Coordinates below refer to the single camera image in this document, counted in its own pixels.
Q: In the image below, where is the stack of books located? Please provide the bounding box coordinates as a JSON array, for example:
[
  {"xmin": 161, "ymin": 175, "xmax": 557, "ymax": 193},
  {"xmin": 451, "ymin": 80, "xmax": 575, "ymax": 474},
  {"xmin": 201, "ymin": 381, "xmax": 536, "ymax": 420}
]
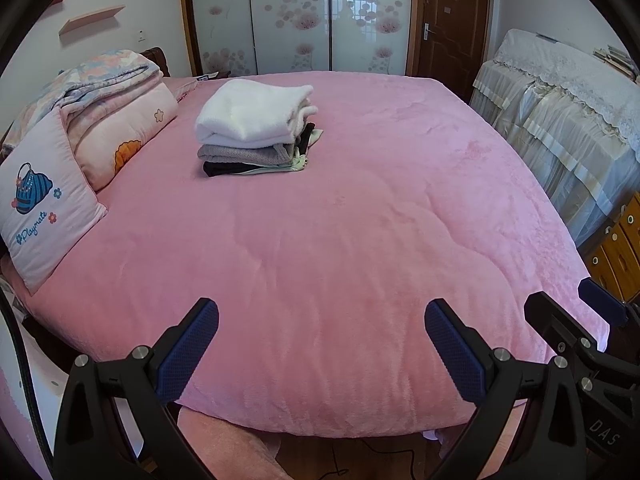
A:
[{"xmin": 592, "ymin": 45, "xmax": 638, "ymax": 83}]

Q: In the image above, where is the wooden drawer cabinet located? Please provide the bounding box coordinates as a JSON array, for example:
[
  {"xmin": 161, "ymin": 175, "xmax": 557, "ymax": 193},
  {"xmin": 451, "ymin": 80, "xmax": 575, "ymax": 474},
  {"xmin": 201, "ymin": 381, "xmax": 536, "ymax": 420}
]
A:
[{"xmin": 585, "ymin": 192, "xmax": 640, "ymax": 306}]

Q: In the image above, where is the beige folded garment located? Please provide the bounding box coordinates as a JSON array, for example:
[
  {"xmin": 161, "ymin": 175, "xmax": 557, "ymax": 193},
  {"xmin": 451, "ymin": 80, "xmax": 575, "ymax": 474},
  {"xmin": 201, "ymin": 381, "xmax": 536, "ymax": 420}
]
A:
[{"xmin": 280, "ymin": 110, "xmax": 321, "ymax": 158}]

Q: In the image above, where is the black folded garment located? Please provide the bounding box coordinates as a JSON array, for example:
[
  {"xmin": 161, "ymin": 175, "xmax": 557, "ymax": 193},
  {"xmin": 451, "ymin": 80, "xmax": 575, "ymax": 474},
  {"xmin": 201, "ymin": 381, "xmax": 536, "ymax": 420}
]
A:
[{"xmin": 202, "ymin": 160, "xmax": 261, "ymax": 178}]

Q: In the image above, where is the black floor cable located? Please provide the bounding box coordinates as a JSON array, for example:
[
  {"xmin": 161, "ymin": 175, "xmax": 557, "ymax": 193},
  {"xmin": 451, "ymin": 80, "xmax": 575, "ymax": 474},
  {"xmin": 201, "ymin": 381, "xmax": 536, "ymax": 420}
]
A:
[{"xmin": 320, "ymin": 437, "xmax": 417, "ymax": 480}]

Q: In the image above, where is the white fuzzy cardigan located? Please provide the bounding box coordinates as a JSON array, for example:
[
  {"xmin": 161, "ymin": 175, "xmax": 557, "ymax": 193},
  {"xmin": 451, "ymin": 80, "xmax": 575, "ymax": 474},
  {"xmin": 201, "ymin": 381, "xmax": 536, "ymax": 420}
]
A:
[{"xmin": 195, "ymin": 78, "xmax": 319, "ymax": 150}]

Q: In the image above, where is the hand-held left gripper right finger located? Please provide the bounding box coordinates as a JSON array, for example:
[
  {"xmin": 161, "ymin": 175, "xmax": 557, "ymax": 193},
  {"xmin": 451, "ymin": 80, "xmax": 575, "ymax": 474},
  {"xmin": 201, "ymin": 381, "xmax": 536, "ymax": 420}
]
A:
[{"xmin": 424, "ymin": 299, "xmax": 586, "ymax": 480}]

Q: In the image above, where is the floral sliding door wardrobe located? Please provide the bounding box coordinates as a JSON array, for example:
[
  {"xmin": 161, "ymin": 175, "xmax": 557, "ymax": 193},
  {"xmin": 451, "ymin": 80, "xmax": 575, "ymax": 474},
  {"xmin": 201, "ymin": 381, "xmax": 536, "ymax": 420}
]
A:
[{"xmin": 181, "ymin": 0, "xmax": 426, "ymax": 78}]

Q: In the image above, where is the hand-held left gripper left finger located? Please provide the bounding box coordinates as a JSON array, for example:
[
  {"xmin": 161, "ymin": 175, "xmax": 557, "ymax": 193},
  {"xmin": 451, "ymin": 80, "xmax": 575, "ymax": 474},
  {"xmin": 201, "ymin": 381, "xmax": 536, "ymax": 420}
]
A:
[{"xmin": 52, "ymin": 297, "xmax": 221, "ymax": 480}]

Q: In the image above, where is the pastel floral folded quilt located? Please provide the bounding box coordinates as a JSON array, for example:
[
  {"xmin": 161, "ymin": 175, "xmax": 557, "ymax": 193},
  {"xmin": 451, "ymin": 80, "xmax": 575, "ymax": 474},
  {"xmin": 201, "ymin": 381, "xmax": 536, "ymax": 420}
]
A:
[{"xmin": 2, "ymin": 49, "xmax": 163, "ymax": 156}]

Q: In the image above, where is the pink wall shelf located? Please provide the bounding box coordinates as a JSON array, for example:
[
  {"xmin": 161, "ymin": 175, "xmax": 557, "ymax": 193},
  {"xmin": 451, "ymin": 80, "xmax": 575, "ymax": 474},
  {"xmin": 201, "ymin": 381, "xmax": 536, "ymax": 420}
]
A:
[{"xmin": 59, "ymin": 5, "xmax": 126, "ymax": 37}]

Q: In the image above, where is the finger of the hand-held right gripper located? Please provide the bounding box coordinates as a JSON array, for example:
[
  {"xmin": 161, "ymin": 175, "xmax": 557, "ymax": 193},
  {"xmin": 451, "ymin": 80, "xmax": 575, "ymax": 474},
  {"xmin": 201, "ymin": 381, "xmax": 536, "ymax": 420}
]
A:
[
  {"xmin": 524, "ymin": 291, "xmax": 601, "ymax": 376},
  {"xmin": 577, "ymin": 277, "xmax": 640, "ymax": 331}
]

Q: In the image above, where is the light green folded garment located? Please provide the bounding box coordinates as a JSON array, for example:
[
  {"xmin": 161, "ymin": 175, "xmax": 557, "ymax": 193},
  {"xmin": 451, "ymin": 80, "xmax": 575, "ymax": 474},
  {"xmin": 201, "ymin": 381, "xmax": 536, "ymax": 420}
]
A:
[{"xmin": 235, "ymin": 156, "xmax": 310, "ymax": 176}]

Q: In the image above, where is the black and white garment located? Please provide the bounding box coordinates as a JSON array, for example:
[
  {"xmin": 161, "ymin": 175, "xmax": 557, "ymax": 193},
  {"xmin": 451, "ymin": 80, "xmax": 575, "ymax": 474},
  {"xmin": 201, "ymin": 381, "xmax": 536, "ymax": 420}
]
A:
[{"xmin": 297, "ymin": 122, "xmax": 324, "ymax": 153}]

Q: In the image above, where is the pink cartoon pillow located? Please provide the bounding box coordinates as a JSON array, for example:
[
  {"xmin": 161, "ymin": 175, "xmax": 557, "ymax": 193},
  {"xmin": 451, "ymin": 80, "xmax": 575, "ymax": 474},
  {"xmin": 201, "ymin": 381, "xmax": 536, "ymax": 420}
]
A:
[{"xmin": 65, "ymin": 80, "xmax": 179, "ymax": 192}]

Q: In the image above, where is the brown wooden door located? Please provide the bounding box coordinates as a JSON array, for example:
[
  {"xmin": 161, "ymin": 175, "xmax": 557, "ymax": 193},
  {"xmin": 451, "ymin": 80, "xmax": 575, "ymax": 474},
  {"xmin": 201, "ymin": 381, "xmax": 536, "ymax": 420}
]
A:
[{"xmin": 410, "ymin": 0, "xmax": 493, "ymax": 103}]

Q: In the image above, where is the white embroidered pillow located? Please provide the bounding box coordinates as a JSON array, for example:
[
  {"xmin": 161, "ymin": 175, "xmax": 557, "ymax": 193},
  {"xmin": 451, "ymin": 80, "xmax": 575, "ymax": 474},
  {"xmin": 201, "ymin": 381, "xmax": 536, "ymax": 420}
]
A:
[{"xmin": 0, "ymin": 105, "xmax": 108, "ymax": 297}]

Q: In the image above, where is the dark wooden headboard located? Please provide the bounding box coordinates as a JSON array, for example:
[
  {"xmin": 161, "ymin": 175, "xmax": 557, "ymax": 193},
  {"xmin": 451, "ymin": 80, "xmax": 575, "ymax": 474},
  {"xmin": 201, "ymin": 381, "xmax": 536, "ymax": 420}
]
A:
[{"xmin": 139, "ymin": 46, "xmax": 173, "ymax": 78}]

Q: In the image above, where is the pink plush blanket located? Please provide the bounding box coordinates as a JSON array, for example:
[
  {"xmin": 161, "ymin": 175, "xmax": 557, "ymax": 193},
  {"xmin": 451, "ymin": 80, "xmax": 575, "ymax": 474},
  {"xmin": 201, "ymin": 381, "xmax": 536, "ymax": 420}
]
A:
[{"xmin": 7, "ymin": 71, "xmax": 608, "ymax": 433}]

